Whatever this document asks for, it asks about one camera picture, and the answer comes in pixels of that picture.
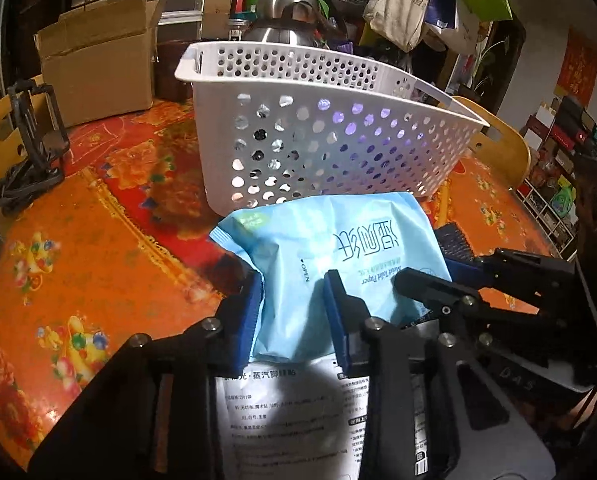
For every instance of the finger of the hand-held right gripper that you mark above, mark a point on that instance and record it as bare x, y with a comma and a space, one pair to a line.
456, 247
428, 287

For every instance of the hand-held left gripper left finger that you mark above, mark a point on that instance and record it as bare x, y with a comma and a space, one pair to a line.
248, 320

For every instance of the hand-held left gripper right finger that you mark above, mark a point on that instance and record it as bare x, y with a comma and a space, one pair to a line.
336, 320

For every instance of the light blue wipes packet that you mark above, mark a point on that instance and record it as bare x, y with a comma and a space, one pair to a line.
303, 240

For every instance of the white printed sachet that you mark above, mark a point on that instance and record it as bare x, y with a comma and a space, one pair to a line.
288, 420

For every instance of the purple tissue pack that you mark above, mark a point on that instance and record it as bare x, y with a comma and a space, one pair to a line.
352, 127

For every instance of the white perforated plastic basket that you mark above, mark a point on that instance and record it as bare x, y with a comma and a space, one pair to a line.
298, 90

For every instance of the shelf of boxes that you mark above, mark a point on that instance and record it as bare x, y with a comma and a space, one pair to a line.
553, 170

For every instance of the red floral tablecloth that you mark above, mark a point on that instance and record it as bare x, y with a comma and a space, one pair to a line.
103, 240

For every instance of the potted plant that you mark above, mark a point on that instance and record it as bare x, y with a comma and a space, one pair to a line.
488, 65

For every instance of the white and blue bag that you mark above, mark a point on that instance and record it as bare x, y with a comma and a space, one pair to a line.
451, 25

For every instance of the white canvas tote bag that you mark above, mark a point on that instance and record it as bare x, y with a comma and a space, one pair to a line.
398, 5

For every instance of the dark brown jar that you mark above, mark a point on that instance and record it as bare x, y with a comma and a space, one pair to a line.
171, 70

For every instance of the black phone stand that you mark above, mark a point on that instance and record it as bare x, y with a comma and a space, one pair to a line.
28, 160

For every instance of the large open cardboard box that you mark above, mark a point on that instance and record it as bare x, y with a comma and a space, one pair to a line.
98, 75

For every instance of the stainless steel kettle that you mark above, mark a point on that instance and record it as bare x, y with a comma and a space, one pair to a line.
288, 10

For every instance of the small cardboard box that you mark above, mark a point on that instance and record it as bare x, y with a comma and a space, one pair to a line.
221, 12

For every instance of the red wall poster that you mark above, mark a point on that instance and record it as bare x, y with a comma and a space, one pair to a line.
578, 67

